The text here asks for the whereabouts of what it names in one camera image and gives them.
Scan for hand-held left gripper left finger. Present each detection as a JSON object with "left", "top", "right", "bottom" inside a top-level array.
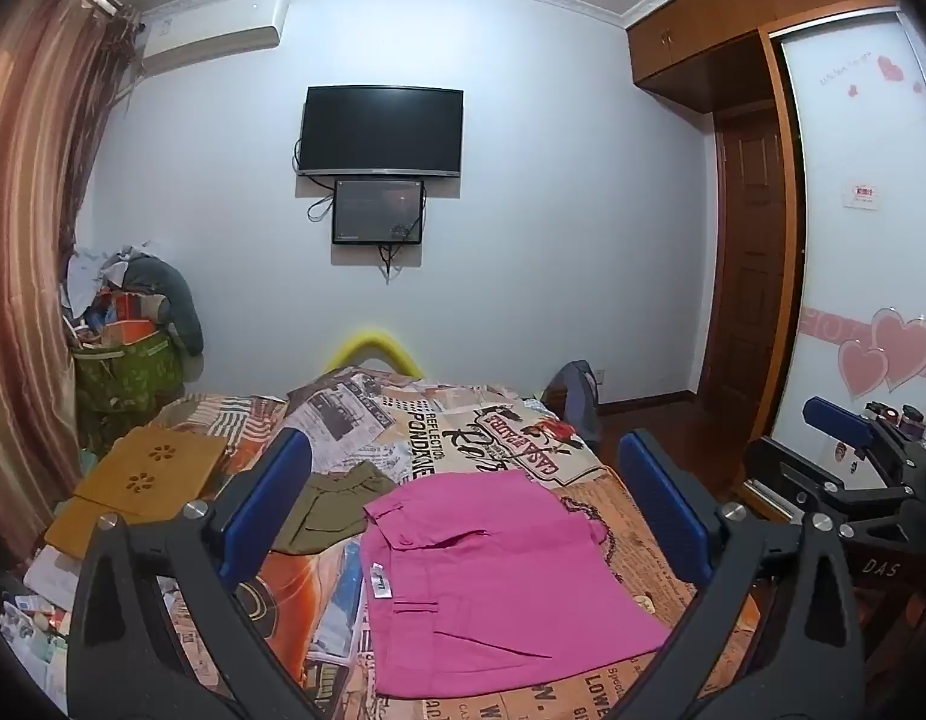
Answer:
[{"left": 65, "top": 427, "right": 323, "bottom": 720}]

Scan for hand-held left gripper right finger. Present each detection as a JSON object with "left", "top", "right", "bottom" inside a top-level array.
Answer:
[{"left": 605, "top": 429, "right": 867, "bottom": 720}]

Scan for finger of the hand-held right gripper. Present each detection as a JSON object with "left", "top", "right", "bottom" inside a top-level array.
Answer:
[
  {"left": 802, "top": 396, "right": 918, "bottom": 470},
  {"left": 736, "top": 436, "right": 918, "bottom": 526}
]

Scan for pink pants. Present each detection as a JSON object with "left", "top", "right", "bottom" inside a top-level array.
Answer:
[{"left": 359, "top": 469, "right": 678, "bottom": 700}]

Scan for olive green shorts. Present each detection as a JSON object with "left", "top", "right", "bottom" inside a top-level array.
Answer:
[{"left": 271, "top": 463, "right": 398, "bottom": 556}]

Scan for bamboo lap tray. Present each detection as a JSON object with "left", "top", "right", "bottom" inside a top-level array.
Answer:
[{"left": 44, "top": 426, "right": 231, "bottom": 560}]

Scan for blue grey bag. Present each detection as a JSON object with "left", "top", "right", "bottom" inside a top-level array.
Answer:
[{"left": 541, "top": 360, "right": 600, "bottom": 458}]

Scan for yellow foam pad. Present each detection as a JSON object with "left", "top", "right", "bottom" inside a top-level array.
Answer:
[{"left": 323, "top": 328, "right": 425, "bottom": 376}]

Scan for newspaper print bed blanket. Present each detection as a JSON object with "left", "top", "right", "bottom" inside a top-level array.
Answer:
[{"left": 46, "top": 366, "right": 760, "bottom": 720}]

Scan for dark green jacket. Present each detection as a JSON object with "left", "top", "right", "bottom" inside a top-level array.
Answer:
[{"left": 125, "top": 253, "right": 205, "bottom": 357}]

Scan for pile of household clutter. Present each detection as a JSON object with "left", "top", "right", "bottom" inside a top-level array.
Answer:
[{"left": 61, "top": 240, "right": 164, "bottom": 350}]

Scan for pile of papers and wrappers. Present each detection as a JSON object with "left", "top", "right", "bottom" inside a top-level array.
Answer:
[{"left": 0, "top": 589, "right": 85, "bottom": 717}]

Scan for striped brown curtain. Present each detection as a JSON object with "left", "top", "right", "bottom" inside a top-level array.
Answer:
[{"left": 0, "top": 0, "right": 145, "bottom": 563}]

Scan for wooden overhead cabinets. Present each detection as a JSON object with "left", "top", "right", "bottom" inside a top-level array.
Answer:
[{"left": 626, "top": 0, "right": 906, "bottom": 112}]

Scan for white air conditioner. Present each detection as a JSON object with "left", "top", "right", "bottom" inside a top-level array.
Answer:
[{"left": 136, "top": 0, "right": 290, "bottom": 76}]

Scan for small black wall monitor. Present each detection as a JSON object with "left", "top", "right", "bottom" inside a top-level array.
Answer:
[{"left": 332, "top": 177, "right": 425, "bottom": 246}]

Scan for wall mounted black television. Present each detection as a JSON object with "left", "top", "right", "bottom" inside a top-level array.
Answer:
[{"left": 298, "top": 86, "right": 465, "bottom": 179}]

